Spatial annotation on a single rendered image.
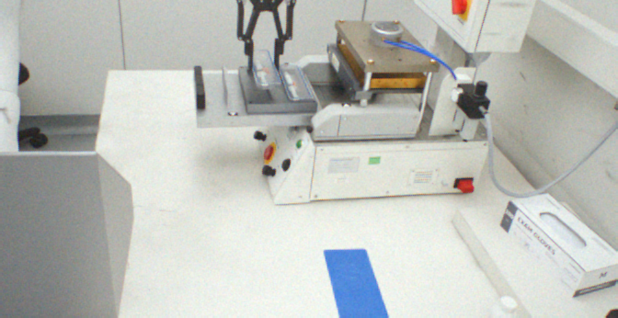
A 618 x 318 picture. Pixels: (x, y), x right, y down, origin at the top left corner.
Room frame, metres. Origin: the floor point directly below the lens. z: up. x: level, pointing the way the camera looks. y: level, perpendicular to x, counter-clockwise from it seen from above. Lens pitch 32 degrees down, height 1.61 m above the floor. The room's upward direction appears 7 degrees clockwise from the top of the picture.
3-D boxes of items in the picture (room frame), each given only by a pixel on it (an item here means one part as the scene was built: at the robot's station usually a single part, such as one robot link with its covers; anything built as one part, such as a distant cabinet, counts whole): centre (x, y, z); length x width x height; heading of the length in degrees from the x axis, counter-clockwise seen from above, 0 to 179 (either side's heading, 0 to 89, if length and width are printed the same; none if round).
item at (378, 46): (1.28, -0.19, 1.08); 0.31 x 0.24 x 0.13; 16
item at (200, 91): (1.17, 0.27, 0.99); 0.15 x 0.02 x 0.04; 16
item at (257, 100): (1.22, 0.09, 0.98); 0.20 x 0.17 x 0.03; 16
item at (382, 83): (1.28, -0.16, 1.07); 0.22 x 0.17 x 0.10; 16
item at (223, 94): (1.21, 0.14, 0.97); 0.30 x 0.22 x 0.08; 106
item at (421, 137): (1.30, -0.19, 0.93); 0.46 x 0.35 x 0.01; 106
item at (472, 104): (1.11, -0.34, 1.05); 0.15 x 0.05 x 0.15; 16
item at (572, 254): (0.95, -0.57, 0.83); 0.23 x 0.12 x 0.07; 25
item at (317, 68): (1.41, -0.06, 0.96); 0.25 x 0.05 x 0.07; 106
